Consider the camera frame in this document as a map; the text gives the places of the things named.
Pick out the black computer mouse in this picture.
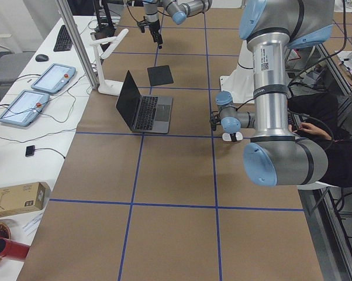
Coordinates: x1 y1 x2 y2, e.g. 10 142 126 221
35 54 49 62

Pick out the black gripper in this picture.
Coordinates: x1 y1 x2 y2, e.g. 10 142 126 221
148 20 163 49

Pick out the white desk lamp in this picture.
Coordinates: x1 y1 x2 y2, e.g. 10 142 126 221
89 28 129 95

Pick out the teach pendant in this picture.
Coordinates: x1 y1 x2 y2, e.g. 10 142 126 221
0 90 50 127
31 63 76 94

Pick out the white wireless mouse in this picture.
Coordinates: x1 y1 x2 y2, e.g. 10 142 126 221
222 132 234 142

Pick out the black keyboard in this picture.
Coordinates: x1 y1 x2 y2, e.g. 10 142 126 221
53 25 73 52

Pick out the aluminium frame post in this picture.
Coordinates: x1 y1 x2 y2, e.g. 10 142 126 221
56 0 99 90

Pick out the upper teach pendant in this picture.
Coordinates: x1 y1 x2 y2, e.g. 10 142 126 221
31 63 76 94

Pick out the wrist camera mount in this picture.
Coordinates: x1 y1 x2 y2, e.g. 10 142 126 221
209 111 221 131
137 16 149 33

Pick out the cardboard box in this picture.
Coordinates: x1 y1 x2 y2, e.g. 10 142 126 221
0 182 50 218

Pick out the seated person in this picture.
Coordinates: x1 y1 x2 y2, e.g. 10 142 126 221
288 92 352 187

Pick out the small black device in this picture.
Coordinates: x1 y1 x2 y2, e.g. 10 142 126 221
25 145 36 157

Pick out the lower teach pendant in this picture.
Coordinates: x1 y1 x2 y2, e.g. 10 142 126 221
0 90 50 127

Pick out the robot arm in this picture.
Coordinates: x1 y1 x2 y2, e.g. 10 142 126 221
216 1 334 186
137 0 212 49

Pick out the grey laptop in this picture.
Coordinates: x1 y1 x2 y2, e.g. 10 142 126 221
116 71 173 134

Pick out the red cylinder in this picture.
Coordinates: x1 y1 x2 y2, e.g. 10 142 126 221
0 238 30 261

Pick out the black mouse pad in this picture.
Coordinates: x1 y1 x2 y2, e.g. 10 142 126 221
147 65 174 87

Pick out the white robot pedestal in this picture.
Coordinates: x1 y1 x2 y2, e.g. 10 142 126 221
220 40 254 104

